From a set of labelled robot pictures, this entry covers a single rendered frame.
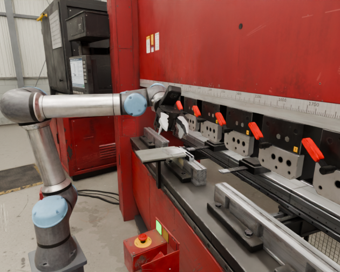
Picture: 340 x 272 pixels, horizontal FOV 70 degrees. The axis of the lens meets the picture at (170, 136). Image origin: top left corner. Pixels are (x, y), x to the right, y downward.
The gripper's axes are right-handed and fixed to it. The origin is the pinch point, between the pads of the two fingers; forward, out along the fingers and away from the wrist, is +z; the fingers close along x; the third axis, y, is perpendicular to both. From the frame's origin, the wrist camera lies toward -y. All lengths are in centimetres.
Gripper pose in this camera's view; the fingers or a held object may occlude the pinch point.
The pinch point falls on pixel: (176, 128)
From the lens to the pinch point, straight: 72.4
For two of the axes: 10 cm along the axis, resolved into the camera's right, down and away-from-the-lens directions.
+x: -9.4, -1.5, -3.2
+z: 2.0, 5.3, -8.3
